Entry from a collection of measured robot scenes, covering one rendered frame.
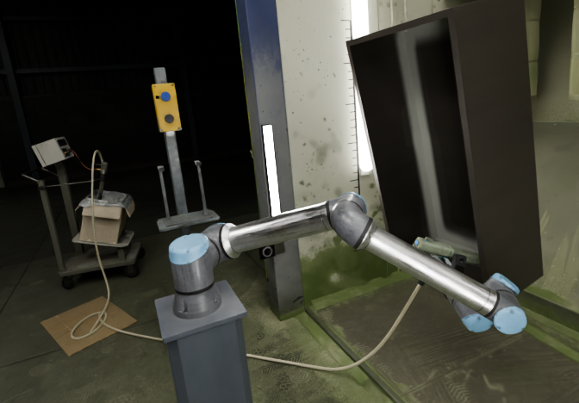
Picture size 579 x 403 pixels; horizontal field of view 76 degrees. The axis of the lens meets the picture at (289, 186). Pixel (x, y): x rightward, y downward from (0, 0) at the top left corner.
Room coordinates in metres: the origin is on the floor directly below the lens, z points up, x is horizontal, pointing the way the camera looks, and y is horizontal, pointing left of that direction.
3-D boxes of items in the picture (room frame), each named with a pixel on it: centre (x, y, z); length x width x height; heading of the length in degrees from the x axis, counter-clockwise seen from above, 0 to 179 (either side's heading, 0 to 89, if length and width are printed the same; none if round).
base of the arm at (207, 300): (1.32, 0.40, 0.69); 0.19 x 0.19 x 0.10
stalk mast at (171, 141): (2.17, 0.67, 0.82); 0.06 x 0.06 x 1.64; 24
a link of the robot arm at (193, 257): (1.33, 0.40, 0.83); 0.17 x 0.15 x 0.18; 162
